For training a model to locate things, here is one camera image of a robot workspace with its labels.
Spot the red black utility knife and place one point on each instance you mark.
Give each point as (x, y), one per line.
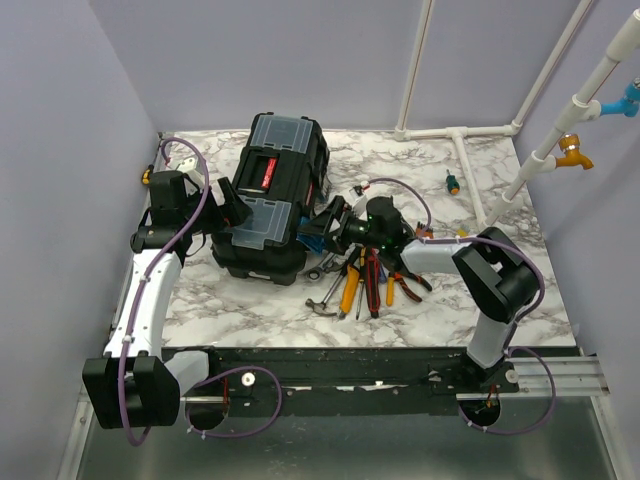
(372, 266)

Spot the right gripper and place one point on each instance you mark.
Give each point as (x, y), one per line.
(321, 225)

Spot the silver combination ratchet wrench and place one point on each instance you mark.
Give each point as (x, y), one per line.
(317, 272)

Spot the green stubby screwdriver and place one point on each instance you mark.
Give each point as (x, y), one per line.
(452, 184)

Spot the yellow black screwdriver at wall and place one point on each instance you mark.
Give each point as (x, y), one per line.
(145, 178)

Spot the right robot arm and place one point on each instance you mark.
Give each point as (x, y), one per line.
(503, 282)

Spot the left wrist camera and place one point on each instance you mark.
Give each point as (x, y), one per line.
(193, 169)

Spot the yellow black pruning shears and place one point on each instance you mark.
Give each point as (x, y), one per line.
(349, 292)

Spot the black plastic toolbox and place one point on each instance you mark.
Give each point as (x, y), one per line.
(281, 175)

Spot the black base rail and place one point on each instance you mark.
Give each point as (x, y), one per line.
(355, 381)

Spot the long screwdriver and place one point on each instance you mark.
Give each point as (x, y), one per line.
(360, 294)

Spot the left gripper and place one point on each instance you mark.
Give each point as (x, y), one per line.
(232, 214)

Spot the claw hammer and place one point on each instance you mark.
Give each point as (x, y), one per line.
(320, 307)

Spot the orange black hex key set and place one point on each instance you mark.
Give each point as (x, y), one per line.
(422, 231)

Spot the yellow brass faucet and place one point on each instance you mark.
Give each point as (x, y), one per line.
(570, 144)

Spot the white pvc pipe frame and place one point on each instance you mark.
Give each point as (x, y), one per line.
(581, 107)

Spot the blue pipe valve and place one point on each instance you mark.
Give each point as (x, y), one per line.
(627, 105)

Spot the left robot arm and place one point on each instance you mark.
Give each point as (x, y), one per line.
(130, 385)

